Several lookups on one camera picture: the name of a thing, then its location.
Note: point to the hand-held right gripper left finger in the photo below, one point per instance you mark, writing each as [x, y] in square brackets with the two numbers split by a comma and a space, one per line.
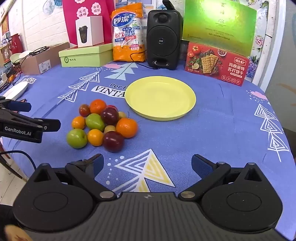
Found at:
[98, 163]

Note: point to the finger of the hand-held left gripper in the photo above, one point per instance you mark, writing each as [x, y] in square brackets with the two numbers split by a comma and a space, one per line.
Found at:
[22, 107]
[52, 125]

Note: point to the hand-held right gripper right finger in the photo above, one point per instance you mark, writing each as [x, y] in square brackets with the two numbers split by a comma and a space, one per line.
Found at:
[198, 163]

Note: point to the small yellow-orange mandarin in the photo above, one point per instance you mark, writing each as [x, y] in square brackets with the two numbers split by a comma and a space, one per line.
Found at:
[78, 122]
[95, 137]

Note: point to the dark purple plum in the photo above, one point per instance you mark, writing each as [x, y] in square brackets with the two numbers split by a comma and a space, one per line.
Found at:
[113, 141]
[109, 116]

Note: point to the green jujube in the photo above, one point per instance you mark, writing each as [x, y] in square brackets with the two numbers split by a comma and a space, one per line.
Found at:
[76, 138]
[94, 122]

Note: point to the small dark red tomato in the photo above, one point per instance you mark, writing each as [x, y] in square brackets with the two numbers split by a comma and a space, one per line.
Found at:
[84, 110]

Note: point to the small brown longan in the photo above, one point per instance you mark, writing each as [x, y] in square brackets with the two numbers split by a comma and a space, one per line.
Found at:
[122, 115]
[110, 128]

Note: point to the orange mandarin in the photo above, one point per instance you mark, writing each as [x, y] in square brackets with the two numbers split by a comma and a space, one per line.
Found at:
[126, 128]
[98, 106]

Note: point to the yellow plastic plate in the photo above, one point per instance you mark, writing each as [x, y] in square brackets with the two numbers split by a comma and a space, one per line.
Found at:
[159, 97]

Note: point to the white oval device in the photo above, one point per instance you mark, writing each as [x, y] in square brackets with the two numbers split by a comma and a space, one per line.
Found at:
[16, 89]

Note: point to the blue printed tablecloth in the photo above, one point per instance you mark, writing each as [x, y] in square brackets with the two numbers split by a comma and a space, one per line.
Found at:
[208, 139]

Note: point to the brown cardboard box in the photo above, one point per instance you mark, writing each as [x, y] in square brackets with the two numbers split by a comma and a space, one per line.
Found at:
[34, 64]

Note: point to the light green bowl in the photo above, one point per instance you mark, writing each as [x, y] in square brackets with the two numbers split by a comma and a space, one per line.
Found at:
[15, 58]

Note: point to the white bowl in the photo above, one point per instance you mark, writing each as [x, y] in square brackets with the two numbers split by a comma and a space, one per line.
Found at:
[24, 54]

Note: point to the red kettle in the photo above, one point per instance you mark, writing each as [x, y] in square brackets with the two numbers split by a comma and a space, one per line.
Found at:
[15, 44]

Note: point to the light green shoe box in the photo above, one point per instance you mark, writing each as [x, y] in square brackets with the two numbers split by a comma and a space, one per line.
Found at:
[85, 58]

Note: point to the pink paper bag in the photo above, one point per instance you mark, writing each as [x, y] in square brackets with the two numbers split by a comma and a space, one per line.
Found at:
[69, 23]

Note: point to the red cracker box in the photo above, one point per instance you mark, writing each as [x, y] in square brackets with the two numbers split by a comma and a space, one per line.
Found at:
[231, 67]

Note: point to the white cup box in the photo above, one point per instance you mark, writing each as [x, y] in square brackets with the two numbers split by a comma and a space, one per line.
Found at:
[92, 30]

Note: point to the orange paper cup packet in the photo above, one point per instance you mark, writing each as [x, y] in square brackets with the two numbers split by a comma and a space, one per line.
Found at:
[127, 34]

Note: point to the black speaker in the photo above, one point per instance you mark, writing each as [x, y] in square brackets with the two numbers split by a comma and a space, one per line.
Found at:
[163, 39]

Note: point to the floral curtain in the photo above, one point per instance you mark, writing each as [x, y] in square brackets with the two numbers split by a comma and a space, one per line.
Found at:
[259, 46]

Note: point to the green gift box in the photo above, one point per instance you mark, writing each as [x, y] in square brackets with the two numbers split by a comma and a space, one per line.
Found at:
[219, 27]

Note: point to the blue wall fan decoration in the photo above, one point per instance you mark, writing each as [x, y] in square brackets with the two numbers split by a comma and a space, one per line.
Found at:
[49, 4]

